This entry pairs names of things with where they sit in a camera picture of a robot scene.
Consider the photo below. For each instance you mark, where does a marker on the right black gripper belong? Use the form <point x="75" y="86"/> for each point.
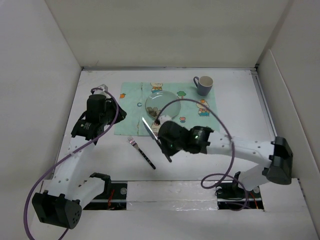
<point x="169" y="151"/>

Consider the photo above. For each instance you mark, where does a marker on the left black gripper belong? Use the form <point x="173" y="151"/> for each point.
<point x="111" y="104"/>

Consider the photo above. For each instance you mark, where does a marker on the silver knife dark handle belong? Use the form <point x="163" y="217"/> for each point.
<point x="150" y="132"/>

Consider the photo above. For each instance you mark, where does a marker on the green cartoon print cloth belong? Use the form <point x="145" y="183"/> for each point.
<point x="195" y="109"/>

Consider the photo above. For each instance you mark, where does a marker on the pale green glass plate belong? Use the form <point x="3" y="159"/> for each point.
<point x="156" y="101"/>

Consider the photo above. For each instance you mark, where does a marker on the silver fork dark handle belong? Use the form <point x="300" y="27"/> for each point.
<point x="136" y="146"/>

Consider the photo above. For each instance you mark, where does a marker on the purple mug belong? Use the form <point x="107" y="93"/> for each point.
<point x="203" y="84"/>

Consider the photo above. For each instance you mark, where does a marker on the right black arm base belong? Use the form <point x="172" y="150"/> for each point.
<point x="231" y="197"/>

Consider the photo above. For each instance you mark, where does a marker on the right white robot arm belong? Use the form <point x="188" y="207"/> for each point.
<point x="273" y="159"/>

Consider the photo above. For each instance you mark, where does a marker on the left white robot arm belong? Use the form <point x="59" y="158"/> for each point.
<point x="70" y="190"/>

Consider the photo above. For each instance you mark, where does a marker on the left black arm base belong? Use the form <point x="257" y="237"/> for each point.
<point x="113" y="197"/>

